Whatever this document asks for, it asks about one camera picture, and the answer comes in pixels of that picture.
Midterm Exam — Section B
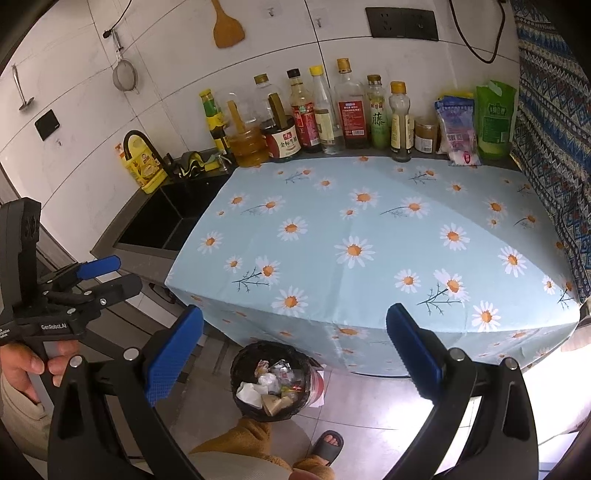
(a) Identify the red label clear bottle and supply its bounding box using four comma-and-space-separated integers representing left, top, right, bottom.
335, 58, 370, 149

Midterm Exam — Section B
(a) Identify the small black wall switch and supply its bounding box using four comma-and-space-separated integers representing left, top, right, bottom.
34, 109, 60, 141

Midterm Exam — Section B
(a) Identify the green label oil bottle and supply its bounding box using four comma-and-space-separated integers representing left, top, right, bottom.
367, 74, 391, 150

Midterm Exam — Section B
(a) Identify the dark soy sauce jug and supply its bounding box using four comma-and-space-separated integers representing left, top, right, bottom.
253, 73, 301, 161

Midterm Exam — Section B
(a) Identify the clear plastic bag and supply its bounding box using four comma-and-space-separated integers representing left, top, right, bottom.
270, 359, 301, 385

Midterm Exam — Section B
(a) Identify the person's left hand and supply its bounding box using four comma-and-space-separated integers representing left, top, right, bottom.
1, 340, 79, 403

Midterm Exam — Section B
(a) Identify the blue white seasoning bag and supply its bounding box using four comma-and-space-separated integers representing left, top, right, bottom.
435, 95, 481, 167

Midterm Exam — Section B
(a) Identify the black wall socket panel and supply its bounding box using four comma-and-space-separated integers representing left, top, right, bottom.
365, 7, 439, 42

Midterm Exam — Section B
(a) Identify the large cooking oil jug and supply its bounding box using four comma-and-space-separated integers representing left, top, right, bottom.
218, 88, 270, 168

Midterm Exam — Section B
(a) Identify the green cap sauce bottle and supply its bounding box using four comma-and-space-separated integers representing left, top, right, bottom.
199, 89, 230, 155

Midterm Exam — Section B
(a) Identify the white paper towel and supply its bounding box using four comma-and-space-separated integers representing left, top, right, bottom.
235, 382, 269, 409

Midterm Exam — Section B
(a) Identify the small brown jar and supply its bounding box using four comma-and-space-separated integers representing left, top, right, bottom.
414, 117, 439, 154

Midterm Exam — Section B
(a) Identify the green seasoning bag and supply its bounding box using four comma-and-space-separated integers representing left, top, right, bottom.
475, 80, 517, 160

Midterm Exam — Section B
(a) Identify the black slipper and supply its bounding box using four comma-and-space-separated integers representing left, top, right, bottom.
311, 430, 345, 466

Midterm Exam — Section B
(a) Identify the patterned blue woven cloth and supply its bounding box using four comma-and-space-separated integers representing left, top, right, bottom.
511, 1, 590, 301

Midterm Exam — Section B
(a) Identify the black yellow cloth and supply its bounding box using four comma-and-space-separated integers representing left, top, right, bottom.
172, 151, 205, 179

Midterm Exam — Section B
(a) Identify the yellow detergent bottle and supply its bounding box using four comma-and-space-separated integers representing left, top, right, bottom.
115, 130, 167, 195

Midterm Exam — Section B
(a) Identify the grey cabinet drawer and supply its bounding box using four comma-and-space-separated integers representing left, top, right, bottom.
36, 239, 223, 370

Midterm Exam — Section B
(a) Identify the yellow green sponge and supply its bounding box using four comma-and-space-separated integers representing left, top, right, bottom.
204, 154, 221, 172

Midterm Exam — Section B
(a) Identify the daisy print blue tablecloth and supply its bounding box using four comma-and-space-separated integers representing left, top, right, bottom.
165, 156, 580, 377

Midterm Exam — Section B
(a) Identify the black trash bin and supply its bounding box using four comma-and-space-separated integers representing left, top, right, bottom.
229, 341, 325, 422

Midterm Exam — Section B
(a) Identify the black kitchen sink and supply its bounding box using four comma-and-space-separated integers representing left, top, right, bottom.
91, 172, 230, 284

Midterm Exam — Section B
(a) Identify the beige left sleeve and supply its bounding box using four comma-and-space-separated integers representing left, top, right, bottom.
1, 374, 51, 461

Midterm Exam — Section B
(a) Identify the brown paper bag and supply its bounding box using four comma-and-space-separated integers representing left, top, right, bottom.
262, 394, 294, 417

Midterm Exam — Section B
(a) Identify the metal strainer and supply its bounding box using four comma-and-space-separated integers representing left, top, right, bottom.
111, 30, 138, 92

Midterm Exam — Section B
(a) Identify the black faucet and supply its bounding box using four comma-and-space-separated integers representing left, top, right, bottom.
122, 130, 173, 183

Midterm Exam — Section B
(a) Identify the gold cap sesame oil bottle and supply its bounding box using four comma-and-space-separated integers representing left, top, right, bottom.
389, 81, 414, 162

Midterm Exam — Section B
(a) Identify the green red snack wrapper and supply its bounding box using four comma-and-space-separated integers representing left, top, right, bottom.
280, 385, 304, 401

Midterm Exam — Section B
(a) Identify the black power cable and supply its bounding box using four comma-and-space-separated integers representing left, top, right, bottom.
447, 0, 508, 65

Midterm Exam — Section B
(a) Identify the white tissue ball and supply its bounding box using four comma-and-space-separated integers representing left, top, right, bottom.
257, 372, 280, 395

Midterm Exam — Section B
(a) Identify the wooden spatula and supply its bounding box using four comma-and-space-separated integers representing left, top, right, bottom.
211, 0, 245, 49

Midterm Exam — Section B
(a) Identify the red label vinegar bottle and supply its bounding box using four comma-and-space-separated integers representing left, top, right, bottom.
287, 68, 322, 152

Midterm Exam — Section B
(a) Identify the yellow cap white vinegar bottle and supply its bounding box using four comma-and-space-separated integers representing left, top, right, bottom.
310, 65, 345, 155

